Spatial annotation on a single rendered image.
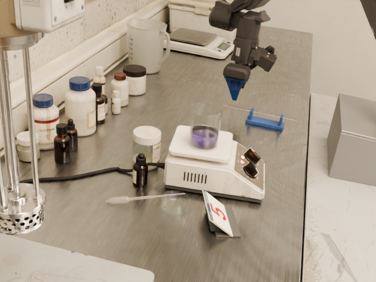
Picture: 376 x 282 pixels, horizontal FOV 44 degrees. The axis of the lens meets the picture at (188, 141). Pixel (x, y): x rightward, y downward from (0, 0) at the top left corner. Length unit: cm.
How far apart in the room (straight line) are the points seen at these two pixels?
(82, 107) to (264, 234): 50
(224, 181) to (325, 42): 151
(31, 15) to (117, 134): 71
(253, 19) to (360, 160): 41
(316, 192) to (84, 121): 54
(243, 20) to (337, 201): 48
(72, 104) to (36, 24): 64
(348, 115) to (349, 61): 126
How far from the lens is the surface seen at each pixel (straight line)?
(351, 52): 234
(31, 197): 62
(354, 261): 86
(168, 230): 83
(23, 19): 46
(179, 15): 197
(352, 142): 104
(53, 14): 46
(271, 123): 125
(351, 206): 100
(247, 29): 116
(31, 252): 79
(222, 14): 119
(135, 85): 134
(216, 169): 89
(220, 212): 86
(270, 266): 80
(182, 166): 90
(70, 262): 76
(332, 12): 229
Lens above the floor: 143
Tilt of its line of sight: 28 degrees down
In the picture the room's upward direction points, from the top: 6 degrees clockwise
